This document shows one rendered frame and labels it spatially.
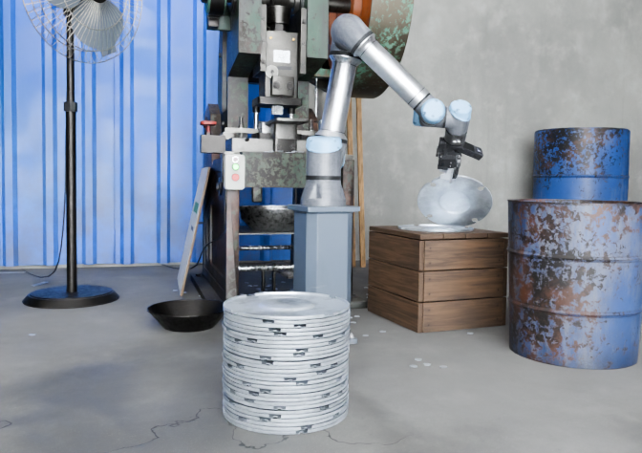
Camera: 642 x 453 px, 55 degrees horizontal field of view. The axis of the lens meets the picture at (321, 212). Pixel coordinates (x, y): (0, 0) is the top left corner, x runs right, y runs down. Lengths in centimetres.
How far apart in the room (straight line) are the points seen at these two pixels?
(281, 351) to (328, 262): 72
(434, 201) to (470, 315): 47
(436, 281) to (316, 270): 48
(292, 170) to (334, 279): 70
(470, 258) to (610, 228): 58
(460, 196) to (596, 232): 72
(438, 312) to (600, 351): 57
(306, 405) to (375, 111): 306
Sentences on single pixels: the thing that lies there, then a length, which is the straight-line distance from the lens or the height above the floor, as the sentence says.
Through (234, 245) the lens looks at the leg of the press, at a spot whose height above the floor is 27.
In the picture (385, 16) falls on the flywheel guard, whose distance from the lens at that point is 263.
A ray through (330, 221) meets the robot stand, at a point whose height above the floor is 40.
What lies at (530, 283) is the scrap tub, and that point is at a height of 23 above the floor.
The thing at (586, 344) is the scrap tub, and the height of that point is 7.
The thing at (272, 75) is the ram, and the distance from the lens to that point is 274.
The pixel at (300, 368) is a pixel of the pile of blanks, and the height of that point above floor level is 14.
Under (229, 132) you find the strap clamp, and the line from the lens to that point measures 275.
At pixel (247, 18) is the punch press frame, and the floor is 120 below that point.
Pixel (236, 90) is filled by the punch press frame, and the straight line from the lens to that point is 298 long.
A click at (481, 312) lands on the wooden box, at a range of 239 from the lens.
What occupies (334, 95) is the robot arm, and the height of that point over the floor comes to 83.
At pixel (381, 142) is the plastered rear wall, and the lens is 421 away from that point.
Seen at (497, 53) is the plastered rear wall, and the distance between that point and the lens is 469.
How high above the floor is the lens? 54
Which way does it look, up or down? 3 degrees down
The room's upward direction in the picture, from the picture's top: 1 degrees clockwise
